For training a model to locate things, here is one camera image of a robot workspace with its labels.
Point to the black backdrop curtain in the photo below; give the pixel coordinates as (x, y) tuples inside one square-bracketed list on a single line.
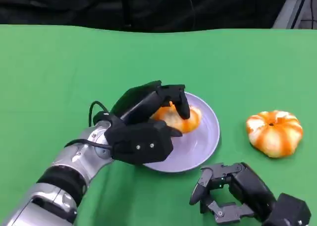
[(99, 8)]

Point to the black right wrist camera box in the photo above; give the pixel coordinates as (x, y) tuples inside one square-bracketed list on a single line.
[(289, 211)]

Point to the green table cloth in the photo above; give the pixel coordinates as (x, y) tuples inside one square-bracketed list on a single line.
[(74, 62)]

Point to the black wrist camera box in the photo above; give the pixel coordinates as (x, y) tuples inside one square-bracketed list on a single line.
[(141, 144), (289, 211)]

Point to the orange and white bread roll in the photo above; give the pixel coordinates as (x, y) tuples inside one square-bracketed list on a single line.
[(275, 136), (190, 123)]

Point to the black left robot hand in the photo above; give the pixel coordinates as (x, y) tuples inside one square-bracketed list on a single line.
[(138, 99)]

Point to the lilac plate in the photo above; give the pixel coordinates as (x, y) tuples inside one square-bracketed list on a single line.
[(198, 149)]

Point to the grey metal frame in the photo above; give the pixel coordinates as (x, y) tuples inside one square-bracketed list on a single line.
[(284, 15)]

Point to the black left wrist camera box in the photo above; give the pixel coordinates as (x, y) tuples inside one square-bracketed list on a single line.
[(141, 144)]

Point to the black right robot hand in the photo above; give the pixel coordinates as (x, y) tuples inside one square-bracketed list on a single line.
[(250, 188)]

